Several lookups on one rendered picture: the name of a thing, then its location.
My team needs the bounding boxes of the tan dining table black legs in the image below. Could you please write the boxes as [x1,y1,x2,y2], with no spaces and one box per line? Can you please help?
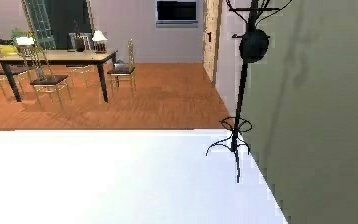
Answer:
[0,48,119,104]

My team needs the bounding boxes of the yellow green cloth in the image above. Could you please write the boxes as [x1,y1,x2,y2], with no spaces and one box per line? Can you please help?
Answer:
[0,44,19,57]

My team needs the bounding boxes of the dark window grey frame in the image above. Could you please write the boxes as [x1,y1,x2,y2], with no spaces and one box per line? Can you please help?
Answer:
[155,0,200,28]

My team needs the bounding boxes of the green house plant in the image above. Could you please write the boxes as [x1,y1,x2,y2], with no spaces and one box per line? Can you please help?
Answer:
[10,27,31,40]

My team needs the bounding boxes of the black round hat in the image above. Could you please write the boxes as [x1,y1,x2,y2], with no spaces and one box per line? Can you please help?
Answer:
[238,28,271,64]

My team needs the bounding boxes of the white bowl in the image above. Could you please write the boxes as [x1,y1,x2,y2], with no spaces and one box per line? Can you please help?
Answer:
[15,36,36,47]

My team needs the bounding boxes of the black coat stand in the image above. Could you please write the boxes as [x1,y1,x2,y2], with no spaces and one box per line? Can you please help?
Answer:
[205,0,294,184]

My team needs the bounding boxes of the white shade table lamp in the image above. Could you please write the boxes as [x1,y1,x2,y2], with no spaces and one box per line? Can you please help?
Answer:
[91,29,108,54]

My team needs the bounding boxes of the teal leaning ladder shelf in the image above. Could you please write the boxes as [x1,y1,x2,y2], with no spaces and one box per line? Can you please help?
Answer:
[21,0,57,51]

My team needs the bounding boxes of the pale wooden room door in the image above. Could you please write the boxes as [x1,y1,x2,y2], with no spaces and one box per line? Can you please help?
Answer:
[202,0,223,84]

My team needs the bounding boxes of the dark pot with twigs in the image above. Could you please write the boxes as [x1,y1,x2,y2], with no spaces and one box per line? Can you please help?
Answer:
[73,20,87,53]

